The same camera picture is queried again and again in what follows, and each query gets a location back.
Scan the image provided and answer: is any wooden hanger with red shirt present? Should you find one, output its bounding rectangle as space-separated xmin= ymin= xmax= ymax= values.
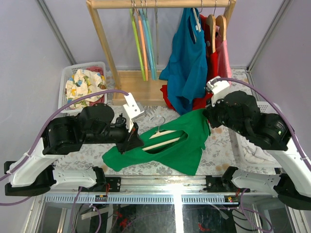
xmin=200 ymin=14 xmax=216 ymax=55

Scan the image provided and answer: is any pink t shirt hanging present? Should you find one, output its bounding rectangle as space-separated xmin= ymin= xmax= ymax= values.
xmin=215 ymin=26 xmax=232 ymax=78

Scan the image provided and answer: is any green plastic hanger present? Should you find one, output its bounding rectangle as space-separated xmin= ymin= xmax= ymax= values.
xmin=130 ymin=0 xmax=146 ymax=81

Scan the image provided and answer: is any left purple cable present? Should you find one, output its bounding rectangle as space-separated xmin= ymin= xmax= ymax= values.
xmin=0 ymin=89 xmax=129 ymax=206

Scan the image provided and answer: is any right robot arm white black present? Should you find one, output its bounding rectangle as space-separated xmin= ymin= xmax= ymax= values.
xmin=203 ymin=91 xmax=311 ymax=211

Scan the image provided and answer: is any wooden clothes rack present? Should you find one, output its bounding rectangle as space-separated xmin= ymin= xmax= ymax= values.
xmin=86 ymin=0 xmax=236 ymax=106

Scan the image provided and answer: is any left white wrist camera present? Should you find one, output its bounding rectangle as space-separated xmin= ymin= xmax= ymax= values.
xmin=122 ymin=93 xmax=146 ymax=132

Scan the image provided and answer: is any white hanger with blue shirt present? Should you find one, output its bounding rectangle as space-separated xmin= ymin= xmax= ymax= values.
xmin=192 ymin=8 xmax=201 ymax=32

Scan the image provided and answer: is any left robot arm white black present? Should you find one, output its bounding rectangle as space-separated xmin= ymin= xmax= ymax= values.
xmin=4 ymin=103 xmax=144 ymax=197

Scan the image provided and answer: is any teal plastic hanger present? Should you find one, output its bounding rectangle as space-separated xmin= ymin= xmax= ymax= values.
xmin=144 ymin=0 xmax=157 ymax=81

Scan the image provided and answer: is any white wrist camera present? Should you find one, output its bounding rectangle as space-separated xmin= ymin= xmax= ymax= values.
xmin=122 ymin=93 xmax=146 ymax=132
xmin=205 ymin=76 xmax=230 ymax=107

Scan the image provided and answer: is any aluminium mounting rail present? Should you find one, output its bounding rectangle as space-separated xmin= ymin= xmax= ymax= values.
xmin=36 ymin=174 xmax=298 ymax=205

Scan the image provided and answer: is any floral table cloth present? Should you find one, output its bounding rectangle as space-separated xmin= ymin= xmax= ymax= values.
xmin=54 ymin=68 xmax=258 ymax=176

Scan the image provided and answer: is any green t shirt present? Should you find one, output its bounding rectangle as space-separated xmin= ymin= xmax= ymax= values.
xmin=102 ymin=109 xmax=210 ymax=176

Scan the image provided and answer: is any white plastic basket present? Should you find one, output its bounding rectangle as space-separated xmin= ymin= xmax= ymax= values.
xmin=58 ymin=62 xmax=106 ymax=107
xmin=229 ymin=101 xmax=300 ymax=169

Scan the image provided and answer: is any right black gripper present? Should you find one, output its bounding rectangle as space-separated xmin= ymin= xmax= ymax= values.
xmin=202 ymin=92 xmax=247 ymax=136

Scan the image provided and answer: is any red t shirt hanging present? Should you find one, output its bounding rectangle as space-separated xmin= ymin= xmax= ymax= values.
xmin=160 ymin=15 xmax=218 ymax=111

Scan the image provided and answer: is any orange plastic hanger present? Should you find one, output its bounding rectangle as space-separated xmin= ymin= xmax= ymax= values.
xmin=135 ymin=8 xmax=149 ymax=81

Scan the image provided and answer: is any white cloth in basket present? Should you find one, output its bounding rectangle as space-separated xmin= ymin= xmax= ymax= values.
xmin=240 ymin=136 xmax=278 ymax=165

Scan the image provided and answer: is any right white plastic basket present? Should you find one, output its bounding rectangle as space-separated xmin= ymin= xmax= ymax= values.
xmin=229 ymin=101 xmax=300 ymax=169

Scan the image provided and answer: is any patterned cream cloth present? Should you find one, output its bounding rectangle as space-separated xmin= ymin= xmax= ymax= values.
xmin=65 ymin=68 xmax=108 ymax=109

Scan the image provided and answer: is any blue t shirt hanging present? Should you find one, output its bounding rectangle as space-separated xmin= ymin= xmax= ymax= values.
xmin=159 ymin=8 xmax=207 ymax=115

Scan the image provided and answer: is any left white plastic basket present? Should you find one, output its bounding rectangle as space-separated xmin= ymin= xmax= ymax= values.
xmin=58 ymin=62 xmax=106 ymax=107

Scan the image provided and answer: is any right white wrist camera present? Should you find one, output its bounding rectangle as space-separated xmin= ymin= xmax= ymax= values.
xmin=205 ymin=76 xmax=230 ymax=107

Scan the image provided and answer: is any blue plastic hanger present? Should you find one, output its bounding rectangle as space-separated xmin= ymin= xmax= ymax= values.
xmin=139 ymin=4 xmax=154 ymax=79

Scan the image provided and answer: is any cream white hanger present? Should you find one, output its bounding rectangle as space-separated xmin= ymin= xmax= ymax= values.
xmin=141 ymin=116 xmax=182 ymax=151

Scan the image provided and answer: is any wooden hanger with pink shirt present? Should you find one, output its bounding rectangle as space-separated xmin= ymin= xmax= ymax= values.
xmin=211 ymin=0 xmax=227 ymax=42

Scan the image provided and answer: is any dark red cloth in basket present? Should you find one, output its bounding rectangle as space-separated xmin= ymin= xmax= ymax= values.
xmin=85 ymin=66 xmax=107 ymax=106

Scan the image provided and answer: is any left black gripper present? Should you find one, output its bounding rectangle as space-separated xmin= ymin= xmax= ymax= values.
xmin=84 ymin=114 xmax=146 ymax=154

